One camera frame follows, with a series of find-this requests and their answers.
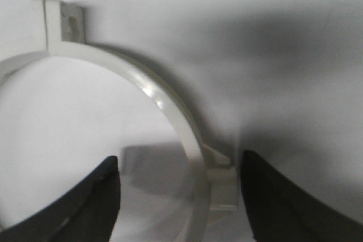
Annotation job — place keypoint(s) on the white half pipe clamp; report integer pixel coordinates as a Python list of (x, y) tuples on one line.
[(59, 31)]

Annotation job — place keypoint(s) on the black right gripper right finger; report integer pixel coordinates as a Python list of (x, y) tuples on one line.
[(279, 210)]

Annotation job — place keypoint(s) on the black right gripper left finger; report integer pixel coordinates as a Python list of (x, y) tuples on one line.
[(87, 212)]

